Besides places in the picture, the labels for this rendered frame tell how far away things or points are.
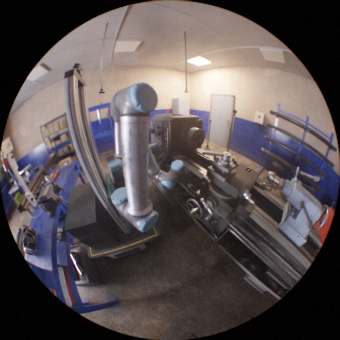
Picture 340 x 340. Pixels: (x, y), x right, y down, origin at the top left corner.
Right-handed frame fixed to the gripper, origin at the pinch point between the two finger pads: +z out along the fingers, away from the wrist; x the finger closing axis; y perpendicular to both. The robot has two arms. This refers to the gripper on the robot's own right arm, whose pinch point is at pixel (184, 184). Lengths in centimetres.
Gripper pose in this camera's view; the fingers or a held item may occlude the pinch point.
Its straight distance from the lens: 104.6
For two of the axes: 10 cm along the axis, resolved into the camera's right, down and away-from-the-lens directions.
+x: 6.3, 5.2, -5.7
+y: -7.3, 6.5, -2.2
